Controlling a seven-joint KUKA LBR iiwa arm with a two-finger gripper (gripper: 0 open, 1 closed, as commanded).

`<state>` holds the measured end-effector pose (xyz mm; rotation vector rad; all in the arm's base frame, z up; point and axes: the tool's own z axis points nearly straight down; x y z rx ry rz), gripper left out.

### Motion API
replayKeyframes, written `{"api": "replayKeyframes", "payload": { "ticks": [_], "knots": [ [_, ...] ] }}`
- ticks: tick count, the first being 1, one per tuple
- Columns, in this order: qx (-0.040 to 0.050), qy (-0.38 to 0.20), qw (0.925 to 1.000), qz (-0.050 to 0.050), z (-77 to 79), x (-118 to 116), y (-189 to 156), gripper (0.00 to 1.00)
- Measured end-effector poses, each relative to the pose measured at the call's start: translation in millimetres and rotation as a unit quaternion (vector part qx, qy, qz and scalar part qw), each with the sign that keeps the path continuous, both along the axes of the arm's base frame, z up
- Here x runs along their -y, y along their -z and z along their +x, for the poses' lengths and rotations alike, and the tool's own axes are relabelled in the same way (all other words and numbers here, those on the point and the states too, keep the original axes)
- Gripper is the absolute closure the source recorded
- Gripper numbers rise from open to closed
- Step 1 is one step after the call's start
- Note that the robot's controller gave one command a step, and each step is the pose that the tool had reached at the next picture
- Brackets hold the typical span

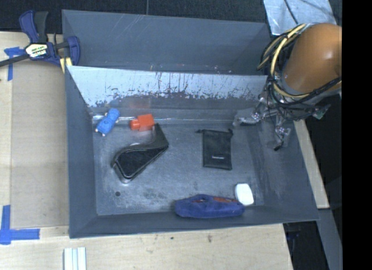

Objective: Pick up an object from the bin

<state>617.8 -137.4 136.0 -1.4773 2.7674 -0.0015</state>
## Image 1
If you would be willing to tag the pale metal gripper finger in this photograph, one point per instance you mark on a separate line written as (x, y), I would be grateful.
(282, 135)
(245, 119)

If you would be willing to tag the white rounded soap bar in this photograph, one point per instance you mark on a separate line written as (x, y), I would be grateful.
(244, 194)

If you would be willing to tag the grey metal bin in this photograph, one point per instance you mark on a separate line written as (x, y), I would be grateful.
(186, 176)

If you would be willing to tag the blue plush cloth toy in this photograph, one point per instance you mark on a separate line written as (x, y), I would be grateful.
(207, 208)

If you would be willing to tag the red-orange toy block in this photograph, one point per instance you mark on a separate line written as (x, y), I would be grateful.
(143, 121)

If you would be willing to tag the blue toy car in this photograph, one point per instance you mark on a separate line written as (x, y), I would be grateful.
(108, 121)

